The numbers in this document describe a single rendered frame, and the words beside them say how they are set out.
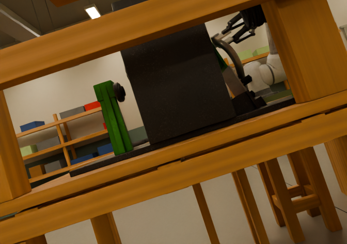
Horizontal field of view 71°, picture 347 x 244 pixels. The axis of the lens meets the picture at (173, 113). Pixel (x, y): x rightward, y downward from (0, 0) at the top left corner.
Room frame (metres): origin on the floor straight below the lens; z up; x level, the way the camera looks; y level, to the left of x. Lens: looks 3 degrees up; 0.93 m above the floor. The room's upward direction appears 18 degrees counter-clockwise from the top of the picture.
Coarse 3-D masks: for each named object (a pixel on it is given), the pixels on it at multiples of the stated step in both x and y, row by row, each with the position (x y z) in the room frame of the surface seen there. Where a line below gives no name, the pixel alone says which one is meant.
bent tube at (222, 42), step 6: (216, 42) 1.00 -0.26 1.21; (222, 42) 0.97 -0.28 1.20; (222, 48) 0.97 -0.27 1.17; (228, 48) 0.94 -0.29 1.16; (228, 54) 0.95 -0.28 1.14; (234, 54) 0.94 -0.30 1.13; (234, 60) 0.95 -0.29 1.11; (240, 60) 0.95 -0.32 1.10; (240, 66) 0.96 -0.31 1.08; (240, 72) 0.98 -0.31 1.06; (240, 78) 1.01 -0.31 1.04
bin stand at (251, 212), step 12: (240, 180) 1.47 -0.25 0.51; (240, 192) 1.67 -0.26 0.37; (252, 192) 1.47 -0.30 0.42; (204, 204) 1.48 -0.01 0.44; (252, 204) 1.47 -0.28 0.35; (204, 216) 1.48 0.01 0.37; (252, 216) 1.47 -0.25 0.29; (252, 228) 1.67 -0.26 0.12; (264, 228) 1.47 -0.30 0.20; (216, 240) 1.48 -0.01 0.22; (264, 240) 1.47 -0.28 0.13
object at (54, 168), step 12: (84, 108) 6.11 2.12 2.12; (96, 108) 6.00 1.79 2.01; (60, 120) 5.94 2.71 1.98; (24, 132) 5.92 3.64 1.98; (60, 132) 5.98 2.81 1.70; (96, 132) 6.00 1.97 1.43; (36, 144) 6.04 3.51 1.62; (48, 144) 6.03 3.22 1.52; (60, 144) 5.98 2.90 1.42; (72, 144) 6.44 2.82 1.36; (108, 144) 6.02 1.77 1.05; (24, 156) 5.97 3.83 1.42; (84, 156) 6.04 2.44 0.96; (96, 156) 6.32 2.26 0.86; (36, 168) 6.04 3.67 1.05; (48, 168) 6.00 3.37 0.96; (60, 168) 5.99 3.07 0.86; (36, 180) 5.92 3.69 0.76
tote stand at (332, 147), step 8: (328, 144) 1.95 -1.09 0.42; (336, 144) 1.80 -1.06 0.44; (328, 152) 2.01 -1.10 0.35; (336, 152) 1.86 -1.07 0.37; (336, 160) 1.91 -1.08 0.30; (344, 160) 1.76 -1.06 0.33; (336, 168) 1.96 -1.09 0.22; (344, 168) 1.81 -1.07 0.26; (336, 176) 2.03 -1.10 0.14; (344, 176) 1.86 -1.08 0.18; (344, 184) 1.92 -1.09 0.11; (344, 192) 1.98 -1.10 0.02
